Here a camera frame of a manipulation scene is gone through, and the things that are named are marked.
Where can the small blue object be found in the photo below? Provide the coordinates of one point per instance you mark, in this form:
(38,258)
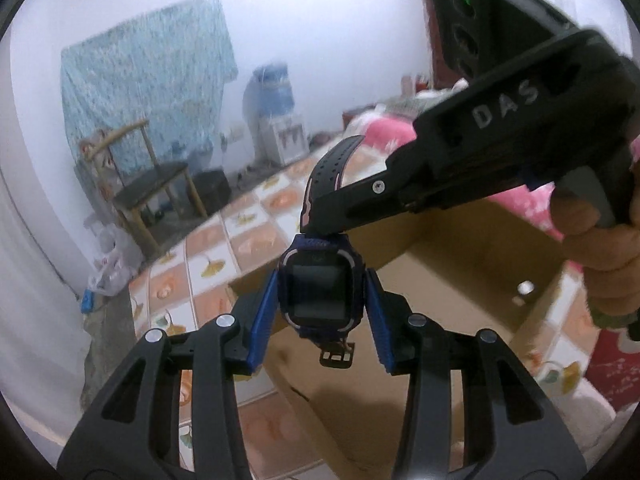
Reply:
(87,302)

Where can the brown cardboard box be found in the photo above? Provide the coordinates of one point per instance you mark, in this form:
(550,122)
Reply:
(450,260)

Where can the white plastic bag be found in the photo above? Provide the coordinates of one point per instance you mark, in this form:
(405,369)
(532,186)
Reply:
(110,265)

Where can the white water dispenser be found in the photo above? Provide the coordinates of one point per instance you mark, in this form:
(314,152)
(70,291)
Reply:
(285,140)

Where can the brown door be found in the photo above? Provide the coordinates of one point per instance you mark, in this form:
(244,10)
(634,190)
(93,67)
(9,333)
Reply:
(430,35)

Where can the light blue patterned cloth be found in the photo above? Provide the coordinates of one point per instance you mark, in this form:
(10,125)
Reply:
(150,70)

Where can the blue and black smartwatch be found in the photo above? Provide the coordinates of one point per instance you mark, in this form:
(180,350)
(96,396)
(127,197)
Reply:
(310,285)

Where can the black bin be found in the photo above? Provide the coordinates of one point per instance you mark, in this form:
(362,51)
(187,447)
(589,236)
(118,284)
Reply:
(212,191)

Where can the tile-patterned tablecloth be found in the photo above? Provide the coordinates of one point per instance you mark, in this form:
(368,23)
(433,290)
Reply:
(215,240)

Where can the person's right hand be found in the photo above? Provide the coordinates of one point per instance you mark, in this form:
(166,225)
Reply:
(610,270)

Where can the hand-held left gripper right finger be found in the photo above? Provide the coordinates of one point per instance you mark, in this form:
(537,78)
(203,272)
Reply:
(378,320)

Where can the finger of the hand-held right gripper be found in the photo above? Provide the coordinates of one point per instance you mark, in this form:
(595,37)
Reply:
(350,205)

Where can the pink blanket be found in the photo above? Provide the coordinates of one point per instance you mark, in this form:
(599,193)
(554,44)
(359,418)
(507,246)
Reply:
(385,132)

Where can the white curtain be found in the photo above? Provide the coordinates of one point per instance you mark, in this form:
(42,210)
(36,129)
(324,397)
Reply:
(35,310)

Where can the red dotted cloth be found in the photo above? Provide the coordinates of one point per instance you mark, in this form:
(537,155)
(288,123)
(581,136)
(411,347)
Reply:
(615,365)

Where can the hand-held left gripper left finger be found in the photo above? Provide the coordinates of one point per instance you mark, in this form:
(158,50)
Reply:
(262,320)

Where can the wooden chair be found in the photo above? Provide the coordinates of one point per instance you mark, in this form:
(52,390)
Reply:
(150,180)

